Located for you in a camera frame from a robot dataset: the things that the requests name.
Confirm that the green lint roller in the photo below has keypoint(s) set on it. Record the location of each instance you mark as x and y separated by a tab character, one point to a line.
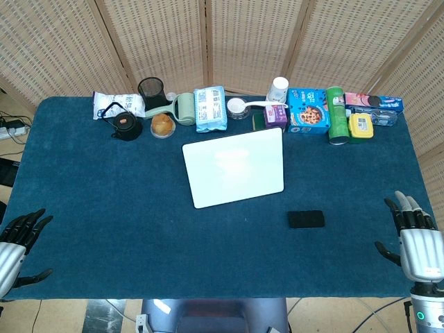
180	108

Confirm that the black mesh pen holder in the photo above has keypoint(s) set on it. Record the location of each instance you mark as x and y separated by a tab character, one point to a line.
151	93

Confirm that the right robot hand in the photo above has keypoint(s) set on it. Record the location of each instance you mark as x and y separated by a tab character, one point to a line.
418	246

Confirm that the black cast iron teapot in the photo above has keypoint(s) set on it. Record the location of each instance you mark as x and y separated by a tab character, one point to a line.
125	125

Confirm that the robot torso base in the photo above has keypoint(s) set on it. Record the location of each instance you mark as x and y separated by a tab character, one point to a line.
215	315

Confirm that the bamboo folding screen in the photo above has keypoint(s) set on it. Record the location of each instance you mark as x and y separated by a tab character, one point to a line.
222	41

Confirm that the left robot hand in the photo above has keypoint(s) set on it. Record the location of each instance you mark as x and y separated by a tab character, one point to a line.
10	249

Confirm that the clear plastic bottle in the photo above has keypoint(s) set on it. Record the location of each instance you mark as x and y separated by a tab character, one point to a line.
383	117

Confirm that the small clear plastic cap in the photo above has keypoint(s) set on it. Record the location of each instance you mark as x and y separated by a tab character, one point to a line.
170	95

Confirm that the purple small box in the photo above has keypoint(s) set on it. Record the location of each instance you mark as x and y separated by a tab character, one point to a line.
275	116

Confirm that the white board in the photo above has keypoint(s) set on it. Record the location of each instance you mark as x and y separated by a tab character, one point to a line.
233	168

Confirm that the dark green small box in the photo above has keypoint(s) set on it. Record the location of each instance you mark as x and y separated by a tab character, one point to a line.
258	121

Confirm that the clear glass bowl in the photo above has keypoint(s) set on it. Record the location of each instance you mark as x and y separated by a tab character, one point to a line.
238	109

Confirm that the green chips can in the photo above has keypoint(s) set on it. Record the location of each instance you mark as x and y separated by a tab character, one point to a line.
337	116

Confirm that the blue table cloth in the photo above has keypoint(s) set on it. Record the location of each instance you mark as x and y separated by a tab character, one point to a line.
215	225

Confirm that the light blue tissue pack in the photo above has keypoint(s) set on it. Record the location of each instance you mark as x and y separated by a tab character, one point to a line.
209	109

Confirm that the white paper cup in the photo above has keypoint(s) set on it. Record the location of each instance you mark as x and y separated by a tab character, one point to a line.
277	89

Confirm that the blue cookie box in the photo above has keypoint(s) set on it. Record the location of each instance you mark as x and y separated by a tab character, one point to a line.
308	111

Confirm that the black square block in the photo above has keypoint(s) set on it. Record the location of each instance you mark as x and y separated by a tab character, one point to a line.
306	219

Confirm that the white power strip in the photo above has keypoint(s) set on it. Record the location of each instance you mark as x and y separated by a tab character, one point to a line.
12	131

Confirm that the bread in plastic cup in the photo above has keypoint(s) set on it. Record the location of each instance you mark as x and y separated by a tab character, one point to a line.
162	126

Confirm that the pink and blue Oreo box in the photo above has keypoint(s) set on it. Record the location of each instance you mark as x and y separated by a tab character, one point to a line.
374	101

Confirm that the white snack bag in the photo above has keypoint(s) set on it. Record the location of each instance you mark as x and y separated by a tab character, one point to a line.
118	105

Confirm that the yellow lidded container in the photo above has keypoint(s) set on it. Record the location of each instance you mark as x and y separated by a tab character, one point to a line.
361	126

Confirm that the white plastic spoon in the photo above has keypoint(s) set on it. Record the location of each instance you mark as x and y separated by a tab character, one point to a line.
256	104

